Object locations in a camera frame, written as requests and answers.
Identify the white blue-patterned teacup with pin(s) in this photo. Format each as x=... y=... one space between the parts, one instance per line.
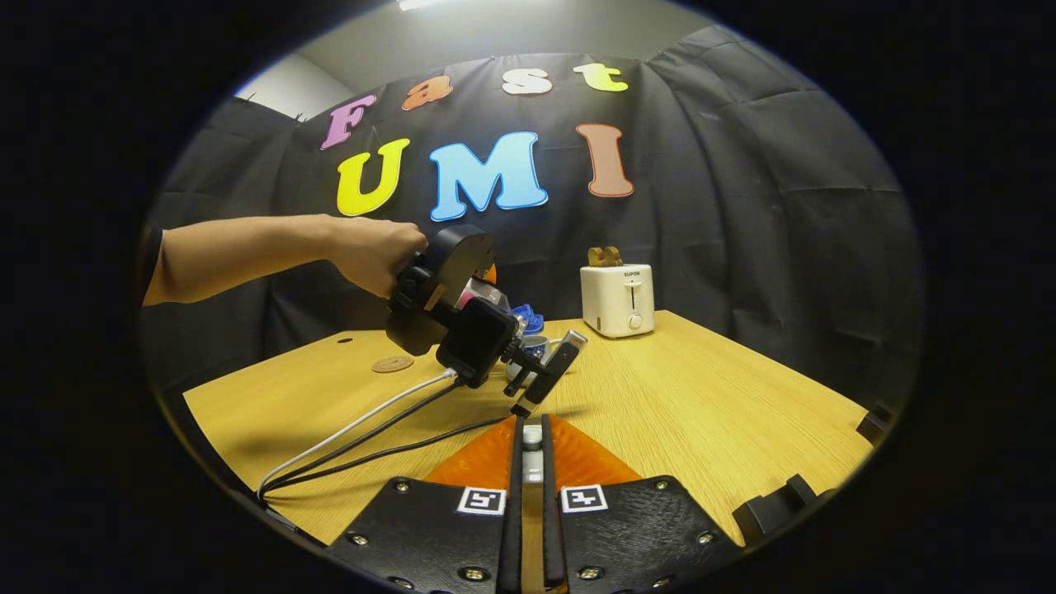
x=538 y=346

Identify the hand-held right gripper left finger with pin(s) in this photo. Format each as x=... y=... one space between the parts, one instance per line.
x=437 y=536

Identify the white toaster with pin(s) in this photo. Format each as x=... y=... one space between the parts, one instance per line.
x=615 y=301

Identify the toast slices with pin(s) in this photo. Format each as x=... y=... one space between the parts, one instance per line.
x=605 y=256

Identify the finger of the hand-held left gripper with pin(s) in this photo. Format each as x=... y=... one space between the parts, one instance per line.
x=551 y=375
x=490 y=274

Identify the black backdrop cloth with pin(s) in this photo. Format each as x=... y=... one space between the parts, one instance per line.
x=742 y=206

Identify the round brown coaster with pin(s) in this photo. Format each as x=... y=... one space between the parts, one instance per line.
x=393 y=364

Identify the blue towel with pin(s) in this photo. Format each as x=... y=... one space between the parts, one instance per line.
x=528 y=318

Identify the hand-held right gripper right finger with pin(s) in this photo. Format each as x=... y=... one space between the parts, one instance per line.
x=627 y=536

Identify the ceiling light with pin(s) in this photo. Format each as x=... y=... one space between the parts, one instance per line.
x=421 y=3

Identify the black plastic bracket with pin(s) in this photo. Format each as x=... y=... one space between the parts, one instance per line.
x=775 y=507
x=874 y=425

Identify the clear plastic water bottle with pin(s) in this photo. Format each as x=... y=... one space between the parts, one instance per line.
x=483 y=295

